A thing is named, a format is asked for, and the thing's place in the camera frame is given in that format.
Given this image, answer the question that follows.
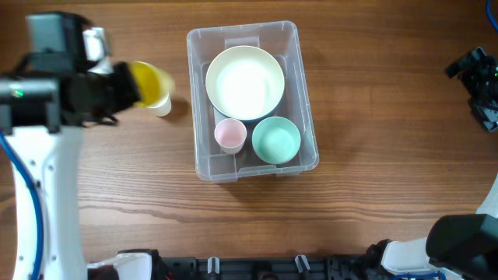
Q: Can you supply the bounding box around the yellow cup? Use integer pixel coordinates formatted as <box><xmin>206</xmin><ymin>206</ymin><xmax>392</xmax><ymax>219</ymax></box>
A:
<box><xmin>128</xmin><ymin>61</ymin><xmax>176</xmax><ymax>107</ymax></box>

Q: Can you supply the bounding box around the cream white cup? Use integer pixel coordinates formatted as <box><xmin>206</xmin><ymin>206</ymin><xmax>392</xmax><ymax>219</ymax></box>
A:
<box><xmin>147</xmin><ymin>92</ymin><xmax>172</xmax><ymax>117</ymax></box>

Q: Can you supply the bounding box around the pink cup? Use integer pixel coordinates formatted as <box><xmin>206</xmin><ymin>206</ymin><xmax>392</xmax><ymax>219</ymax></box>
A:
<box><xmin>214</xmin><ymin>118</ymin><xmax>247</xmax><ymax>154</ymax></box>

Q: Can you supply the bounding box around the cream large bowl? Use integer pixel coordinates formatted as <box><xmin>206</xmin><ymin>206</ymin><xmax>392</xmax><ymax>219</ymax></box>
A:
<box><xmin>205</xmin><ymin>45</ymin><xmax>285</xmax><ymax>122</ymax></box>

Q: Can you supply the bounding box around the mint green bowl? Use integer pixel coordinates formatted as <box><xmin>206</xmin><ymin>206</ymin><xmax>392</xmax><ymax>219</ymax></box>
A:
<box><xmin>251</xmin><ymin>117</ymin><xmax>301</xmax><ymax>165</ymax></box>

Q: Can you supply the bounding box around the dark blue large bowl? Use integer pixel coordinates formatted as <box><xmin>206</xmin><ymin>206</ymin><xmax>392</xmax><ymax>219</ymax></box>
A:
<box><xmin>212</xmin><ymin>100</ymin><xmax>283</xmax><ymax>124</ymax></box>

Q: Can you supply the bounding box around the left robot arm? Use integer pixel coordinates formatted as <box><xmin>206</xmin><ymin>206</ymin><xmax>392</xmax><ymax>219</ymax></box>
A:
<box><xmin>1</xmin><ymin>12</ymin><xmax>154</xmax><ymax>279</ymax></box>

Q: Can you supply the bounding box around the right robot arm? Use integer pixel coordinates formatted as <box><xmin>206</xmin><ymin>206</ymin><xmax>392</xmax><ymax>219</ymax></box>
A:
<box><xmin>363</xmin><ymin>47</ymin><xmax>497</xmax><ymax>279</ymax></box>

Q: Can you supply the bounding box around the clear plastic storage box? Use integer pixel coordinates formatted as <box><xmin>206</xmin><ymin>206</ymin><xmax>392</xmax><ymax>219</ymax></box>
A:
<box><xmin>187</xmin><ymin>21</ymin><xmax>319</xmax><ymax>183</ymax></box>

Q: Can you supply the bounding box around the blue right cable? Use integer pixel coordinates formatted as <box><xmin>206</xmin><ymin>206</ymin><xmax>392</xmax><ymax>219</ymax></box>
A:
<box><xmin>485</xmin><ymin>0</ymin><xmax>498</xmax><ymax>34</ymax></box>

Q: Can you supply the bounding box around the blue cable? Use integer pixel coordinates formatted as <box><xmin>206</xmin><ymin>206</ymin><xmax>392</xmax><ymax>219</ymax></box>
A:
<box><xmin>0</xmin><ymin>130</ymin><xmax>44</xmax><ymax>280</ymax></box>
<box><xmin>485</xmin><ymin>0</ymin><xmax>498</xmax><ymax>34</ymax></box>

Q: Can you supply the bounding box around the blue left cable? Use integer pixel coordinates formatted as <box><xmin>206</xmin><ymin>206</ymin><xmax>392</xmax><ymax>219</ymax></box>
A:
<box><xmin>0</xmin><ymin>130</ymin><xmax>44</xmax><ymax>280</ymax></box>

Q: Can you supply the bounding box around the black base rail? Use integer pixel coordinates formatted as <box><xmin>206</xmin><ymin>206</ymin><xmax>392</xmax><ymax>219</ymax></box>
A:
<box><xmin>162</xmin><ymin>255</ymin><xmax>390</xmax><ymax>280</ymax></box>

